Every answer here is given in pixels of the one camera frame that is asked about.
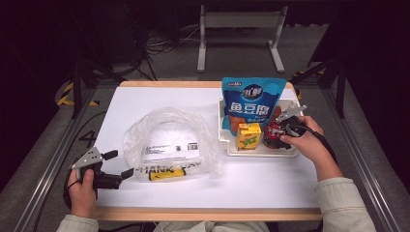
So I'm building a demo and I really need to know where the person's left hand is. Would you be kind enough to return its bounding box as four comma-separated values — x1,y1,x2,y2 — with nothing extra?
66,168,98,219

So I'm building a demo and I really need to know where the blue snack pouch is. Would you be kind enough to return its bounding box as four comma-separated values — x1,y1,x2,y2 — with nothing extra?
220,76,288,137

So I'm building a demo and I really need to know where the red-lidded candy tub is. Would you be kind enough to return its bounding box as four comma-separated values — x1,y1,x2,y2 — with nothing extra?
262,120,292,151

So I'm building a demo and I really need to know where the white plastic tray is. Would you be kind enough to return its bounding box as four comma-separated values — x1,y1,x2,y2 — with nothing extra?
218,96,303,159

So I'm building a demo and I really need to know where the white metal stand frame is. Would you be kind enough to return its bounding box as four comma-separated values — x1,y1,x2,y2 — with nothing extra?
196,4,289,73

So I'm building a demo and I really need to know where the yellow black striped tape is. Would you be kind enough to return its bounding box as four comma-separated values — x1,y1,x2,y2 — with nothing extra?
56,81,101,107

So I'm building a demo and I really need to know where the clear plastic bag smiley print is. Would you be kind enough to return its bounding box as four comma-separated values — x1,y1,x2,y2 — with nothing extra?
123,106,224,184

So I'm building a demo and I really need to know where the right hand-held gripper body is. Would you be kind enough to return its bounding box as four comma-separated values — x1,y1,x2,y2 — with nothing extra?
275,103,308,139

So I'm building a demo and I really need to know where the person's torso clothing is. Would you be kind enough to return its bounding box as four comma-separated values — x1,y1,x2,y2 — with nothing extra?
153,220,271,232

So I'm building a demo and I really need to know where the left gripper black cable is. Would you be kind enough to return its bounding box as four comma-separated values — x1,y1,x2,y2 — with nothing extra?
62,167,80,211

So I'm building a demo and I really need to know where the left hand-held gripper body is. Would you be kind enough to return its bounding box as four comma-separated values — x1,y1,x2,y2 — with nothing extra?
71,146,123,191

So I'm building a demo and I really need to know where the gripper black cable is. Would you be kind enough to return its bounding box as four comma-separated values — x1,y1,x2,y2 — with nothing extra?
62,167,80,211
288,123,338,163

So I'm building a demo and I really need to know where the yellow drink carton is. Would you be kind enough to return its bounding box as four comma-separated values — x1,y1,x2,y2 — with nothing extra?
235,122,263,152

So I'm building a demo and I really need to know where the aluminium floor rail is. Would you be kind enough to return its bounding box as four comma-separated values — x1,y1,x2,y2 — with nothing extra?
13,90,98,232
322,86,403,232

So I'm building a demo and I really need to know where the black tripod stand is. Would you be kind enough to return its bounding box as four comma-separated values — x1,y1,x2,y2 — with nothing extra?
69,57,128,120
289,57,348,119

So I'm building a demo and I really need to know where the person's right hand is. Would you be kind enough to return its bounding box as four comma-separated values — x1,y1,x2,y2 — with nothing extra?
278,114,340,169

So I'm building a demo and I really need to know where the bundle of black floor cables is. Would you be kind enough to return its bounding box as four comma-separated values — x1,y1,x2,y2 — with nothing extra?
140,24,201,82

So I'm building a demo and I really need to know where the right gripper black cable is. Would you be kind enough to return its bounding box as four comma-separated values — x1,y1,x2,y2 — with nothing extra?
288,123,338,163

